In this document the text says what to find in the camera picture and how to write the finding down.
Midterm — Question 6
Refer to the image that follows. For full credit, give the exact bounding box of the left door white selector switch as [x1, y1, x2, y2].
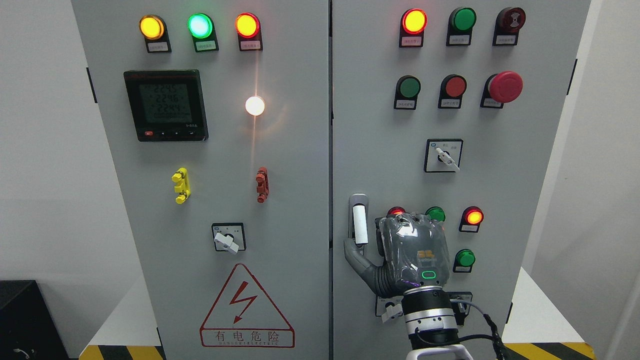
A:
[211, 222, 246, 255]

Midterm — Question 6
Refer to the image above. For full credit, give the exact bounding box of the orange indicator light right door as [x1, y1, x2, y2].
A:
[398, 7, 428, 48]

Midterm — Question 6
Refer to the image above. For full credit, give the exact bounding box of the red push button upper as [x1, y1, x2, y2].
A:
[438, 74, 467, 109]

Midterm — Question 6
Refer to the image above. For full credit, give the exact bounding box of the green lit indicator light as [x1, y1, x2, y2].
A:
[187, 13, 219, 53]

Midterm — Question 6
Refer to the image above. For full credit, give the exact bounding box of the small green button right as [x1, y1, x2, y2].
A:
[452, 248, 476, 273]

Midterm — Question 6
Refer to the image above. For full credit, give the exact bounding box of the black digital power meter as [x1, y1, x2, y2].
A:
[123, 69, 208, 142]

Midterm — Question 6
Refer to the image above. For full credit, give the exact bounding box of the dark red buzzer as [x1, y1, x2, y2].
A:
[493, 7, 526, 47]

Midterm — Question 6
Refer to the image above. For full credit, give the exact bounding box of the small orange light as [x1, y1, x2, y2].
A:
[458, 206, 484, 233]
[386, 206, 406, 217]

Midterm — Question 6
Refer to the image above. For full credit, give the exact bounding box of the left grey cabinet door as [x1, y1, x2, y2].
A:
[71, 0, 330, 360]

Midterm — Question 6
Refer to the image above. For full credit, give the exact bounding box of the white glowing indicator light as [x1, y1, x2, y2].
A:
[245, 95, 266, 117]

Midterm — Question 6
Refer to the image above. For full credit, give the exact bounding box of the small orange light right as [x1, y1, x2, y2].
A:
[458, 206, 484, 233]

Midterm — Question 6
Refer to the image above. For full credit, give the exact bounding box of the yellow indicator light top left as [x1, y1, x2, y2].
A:
[139, 14, 172, 53]

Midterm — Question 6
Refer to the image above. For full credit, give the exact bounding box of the right grey cabinet door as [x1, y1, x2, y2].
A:
[333, 0, 591, 360]

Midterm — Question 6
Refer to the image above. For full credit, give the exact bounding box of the orange indicator light door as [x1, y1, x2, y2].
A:
[235, 12, 263, 51]
[398, 7, 428, 48]

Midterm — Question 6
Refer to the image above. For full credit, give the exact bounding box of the red terminal connector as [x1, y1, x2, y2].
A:
[254, 166, 270, 204]

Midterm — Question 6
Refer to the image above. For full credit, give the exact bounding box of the orange indicator light left door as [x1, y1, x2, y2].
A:
[235, 12, 263, 51]

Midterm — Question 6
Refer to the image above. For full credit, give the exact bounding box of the black rotary selector switch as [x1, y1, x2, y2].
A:
[448, 291, 473, 327]

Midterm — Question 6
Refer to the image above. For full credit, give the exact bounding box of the red emergency stop button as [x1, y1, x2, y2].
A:
[480, 70, 524, 109]

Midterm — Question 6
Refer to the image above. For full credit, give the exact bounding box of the silver door handle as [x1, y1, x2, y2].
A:
[347, 193, 369, 246]

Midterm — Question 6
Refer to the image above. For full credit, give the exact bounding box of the black box lower left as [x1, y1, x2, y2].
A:
[0, 280, 69, 360]

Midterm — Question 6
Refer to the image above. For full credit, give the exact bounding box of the small green light middle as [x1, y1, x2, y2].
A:
[425, 206, 446, 222]

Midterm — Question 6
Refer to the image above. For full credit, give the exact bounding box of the green push button upper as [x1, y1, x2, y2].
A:
[393, 75, 421, 110]

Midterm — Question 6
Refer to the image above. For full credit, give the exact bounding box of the upper right white selector switch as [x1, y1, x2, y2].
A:
[423, 138, 464, 173]

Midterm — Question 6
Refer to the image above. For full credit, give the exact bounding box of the red electrical warning sticker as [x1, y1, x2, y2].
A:
[199, 263, 295, 348]

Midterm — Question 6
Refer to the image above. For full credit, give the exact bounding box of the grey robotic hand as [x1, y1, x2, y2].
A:
[343, 213, 450, 299]

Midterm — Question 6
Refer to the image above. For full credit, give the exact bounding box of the lower white selector switch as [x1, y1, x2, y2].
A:
[375, 296, 404, 324]

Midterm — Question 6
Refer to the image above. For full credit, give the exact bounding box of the small orange light left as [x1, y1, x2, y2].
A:
[386, 206, 406, 217]

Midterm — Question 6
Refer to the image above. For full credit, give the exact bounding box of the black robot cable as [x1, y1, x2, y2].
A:
[454, 299, 512, 360]

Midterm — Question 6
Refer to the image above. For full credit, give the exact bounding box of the yellow terminal connector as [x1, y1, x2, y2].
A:
[171, 167, 191, 205]

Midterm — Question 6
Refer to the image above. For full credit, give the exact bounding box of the grey cabinet door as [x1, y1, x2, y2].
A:
[71, 0, 330, 360]
[333, 0, 591, 360]

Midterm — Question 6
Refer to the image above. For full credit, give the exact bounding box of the green indicator light top right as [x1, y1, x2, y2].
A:
[446, 7, 477, 47]

